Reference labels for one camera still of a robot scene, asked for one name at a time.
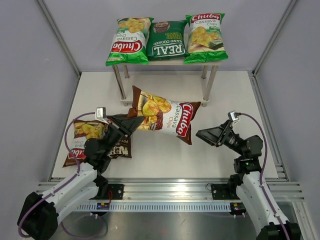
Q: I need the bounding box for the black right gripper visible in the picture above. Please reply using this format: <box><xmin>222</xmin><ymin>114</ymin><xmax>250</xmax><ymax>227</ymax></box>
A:
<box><xmin>195</xmin><ymin>119</ymin><xmax>245</xmax><ymax>157</ymax></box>

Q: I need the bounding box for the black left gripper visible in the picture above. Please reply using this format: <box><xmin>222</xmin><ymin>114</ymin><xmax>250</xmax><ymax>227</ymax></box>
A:
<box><xmin>102</xmin><ymin>115</ymin><xmax>145</xmax><ymax>157</ymax></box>

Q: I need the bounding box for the brown Chuba cassava chips bag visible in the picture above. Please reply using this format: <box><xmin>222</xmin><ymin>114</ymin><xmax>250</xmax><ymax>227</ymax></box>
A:
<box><xmin>127</xmin><ymin>85</ymin><xmax>201</xmax><ymax>145</ymax></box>

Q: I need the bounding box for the green Chuba cassava chips bag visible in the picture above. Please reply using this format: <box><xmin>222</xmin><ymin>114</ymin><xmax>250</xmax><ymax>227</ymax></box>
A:
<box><xmin>105</xmin><ymin>17</ymin><xmax>154</xmax><ymax>67</ymax></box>

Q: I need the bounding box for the green Chuba seaweed chips bag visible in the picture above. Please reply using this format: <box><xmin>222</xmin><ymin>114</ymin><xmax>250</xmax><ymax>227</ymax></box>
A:
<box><xmin>184</xmin><ymin>12</ymin><xmax>229</xmax><ymax>64</ymax></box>

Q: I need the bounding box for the dark green Real chips bag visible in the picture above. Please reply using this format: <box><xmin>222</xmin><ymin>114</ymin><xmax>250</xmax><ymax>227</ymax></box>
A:
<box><xmin>146</xmin><ymin>20</ymin><xmax>189</xmax><ymax>62</ymax></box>

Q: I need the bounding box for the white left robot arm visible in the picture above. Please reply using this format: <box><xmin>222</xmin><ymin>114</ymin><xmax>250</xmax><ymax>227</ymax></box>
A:
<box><xmin>17</xmin><ymin>114</ymin><xmax>144</xmax><ymax>240</ymax></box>

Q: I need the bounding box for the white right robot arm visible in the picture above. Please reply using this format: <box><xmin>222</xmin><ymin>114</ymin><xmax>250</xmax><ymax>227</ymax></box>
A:
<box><xmin>196</xmin><ymin>120</ymin><xmax>302</xmax><ymax>240</ymax></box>

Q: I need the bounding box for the white two-tier wooden shelf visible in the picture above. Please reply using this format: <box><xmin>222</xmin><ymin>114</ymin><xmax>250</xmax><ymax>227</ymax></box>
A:
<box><xmin>112</xmin><ymin>61</ymin><xmax>221</xmax><ymax>107</ymax></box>

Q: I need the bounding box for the brown Kettle sea salt bag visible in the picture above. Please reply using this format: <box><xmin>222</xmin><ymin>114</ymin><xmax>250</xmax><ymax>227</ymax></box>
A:
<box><xmin>108</xmin><ymin>136</ymin><xmax>132</xmax><ymax>159</ymax></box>

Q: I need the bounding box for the brown Chuba bag left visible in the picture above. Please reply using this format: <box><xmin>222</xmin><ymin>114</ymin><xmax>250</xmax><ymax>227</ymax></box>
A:
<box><xmin>63</xmin><ymin>120</ymin><xmax>106</xmax><ymax>168</ymax></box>

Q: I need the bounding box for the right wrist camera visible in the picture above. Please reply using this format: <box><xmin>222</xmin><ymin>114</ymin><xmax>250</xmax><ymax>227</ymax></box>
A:
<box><xmin>227</xmin><ymin>111</ymin><xmax>241</xmax><ymax>128</ymax></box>

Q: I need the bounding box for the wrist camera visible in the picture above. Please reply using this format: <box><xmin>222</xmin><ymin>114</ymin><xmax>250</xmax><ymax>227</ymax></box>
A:
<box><xmin>95</xmin><ymin>107</ymin><xmax>109</xmax><ymax>124</ymax></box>
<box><xmin>227</xmin><ymin>111</ymin><xmax>241</xmax><ymax>128</ymax></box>

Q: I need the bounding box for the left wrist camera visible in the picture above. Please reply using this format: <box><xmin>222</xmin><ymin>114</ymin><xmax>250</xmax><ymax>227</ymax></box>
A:
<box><xmin>95</xmin><ymin>107</ymin><xmax>109</xmax><ymax>124</ymax></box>

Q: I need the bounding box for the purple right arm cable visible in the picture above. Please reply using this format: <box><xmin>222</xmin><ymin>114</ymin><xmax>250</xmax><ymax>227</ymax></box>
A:
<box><xmin>238</xmin><ymin>112</ymin><xmax>288</xmax><ymax>240</ymax></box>

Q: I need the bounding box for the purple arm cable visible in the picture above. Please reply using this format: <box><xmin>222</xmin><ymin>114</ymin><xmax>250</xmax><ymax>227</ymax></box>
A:
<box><xmin>18</xmin><ymin>112</ymin><xmax>108</xmax><ymax>238</ymax></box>
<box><xmin>238</xmin><ymin>112</ymin><xmax>288</xmax><ymax>240</ymax></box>

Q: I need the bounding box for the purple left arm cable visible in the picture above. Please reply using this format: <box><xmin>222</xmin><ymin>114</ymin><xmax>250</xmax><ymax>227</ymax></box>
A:
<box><xmin>18</xmin><ymin>112</ymin><xmax>108</xmax><ymax>238</ymax></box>

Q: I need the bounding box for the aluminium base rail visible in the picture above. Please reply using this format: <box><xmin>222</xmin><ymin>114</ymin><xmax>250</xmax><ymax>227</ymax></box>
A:
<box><xmin>37</xmin><ymin>177</ymin><xmax>305</xmax><ymax>203</ymax></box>

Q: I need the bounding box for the white slotted cable duct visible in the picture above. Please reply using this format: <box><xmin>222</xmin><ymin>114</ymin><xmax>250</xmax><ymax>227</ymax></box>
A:
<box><xmin>75</xmin><ymin>201</ymin><xmax>231</xmax><ymax>213</ymax></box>

